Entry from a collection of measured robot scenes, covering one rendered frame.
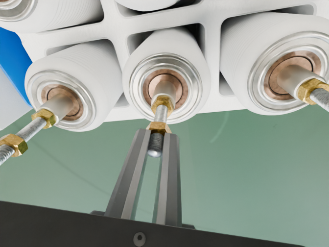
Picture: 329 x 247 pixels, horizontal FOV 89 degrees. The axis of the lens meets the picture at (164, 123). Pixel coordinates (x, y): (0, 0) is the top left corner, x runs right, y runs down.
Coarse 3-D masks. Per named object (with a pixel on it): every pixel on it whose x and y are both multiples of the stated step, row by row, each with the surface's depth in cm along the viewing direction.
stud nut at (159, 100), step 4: (156, 100) 14; (160, 100) 14; (164, 100) 14; (168, 100) 14; (152, 104) 15; (156, 104) 14; (160, 104) 14; (164, 104) 14; (168, 104) 14; (172, 104) 15; (152, 108) 14; (168, 108) 14; (172, 108) 14; (168, 112) 14; (168, 116) 15
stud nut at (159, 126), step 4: (152, 124) 11; (156, 124) 11; (160, 124) 11; (164, 124) 11; (148, 128) 11; (152, 128) 11; (156, 128) 11; (160, 128) 11; (164, 128) 11; (168, 128) 11; (152, 132) 11; (156, 132) 11; (160, 132) 11; (164, 132) 11; (168, 132) 11
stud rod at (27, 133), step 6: (36, 120) 15; (42, 120) 16; (30, 126) 15; (36, 126) 15; (42, 126) 16; (18, 132) 14; (24, 132) 14; (30, 132) 14; (36, 132) 15; (24, 138) 14; (30, 138) 15; (0, 150) 12; (6, 150) 12; (12, 150) 13; (0, 156) 12; (6, 156) 12; (0, 162) 12
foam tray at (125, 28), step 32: (192, 0) 27; (224, 0) 18; (256, 0) 18; (288, 0) 18; (320, 0) 18; (64, 32) 22; (96, 32) 21; (128, 32) 21; (192, 32) 30; (224, 96) 25
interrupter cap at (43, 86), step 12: (48, 72) 17; (60, 72) 17; (36, 84) 18; (48, 84) 18; (60, 84) 18; (72, 84) 18; (36, 96) 19; (48, 96) 19; (72, 96) 19; (84, 96) 18; (36, 108) 20; (72, 108) 20; (84, 108) 19; (60, 120) 20; (72, 120) 20; (84, 120) 20
